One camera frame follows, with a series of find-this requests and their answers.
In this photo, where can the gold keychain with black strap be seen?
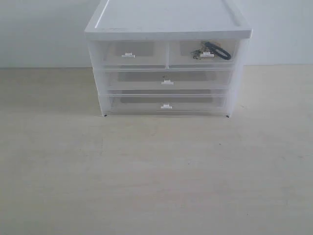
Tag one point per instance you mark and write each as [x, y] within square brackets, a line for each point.
[210, 50]

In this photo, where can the clear plastic container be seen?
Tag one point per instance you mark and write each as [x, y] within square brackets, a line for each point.
[158, 80]
[165, 102]

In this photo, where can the white plastic drawer cabinet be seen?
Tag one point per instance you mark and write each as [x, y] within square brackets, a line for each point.
[167, 21]

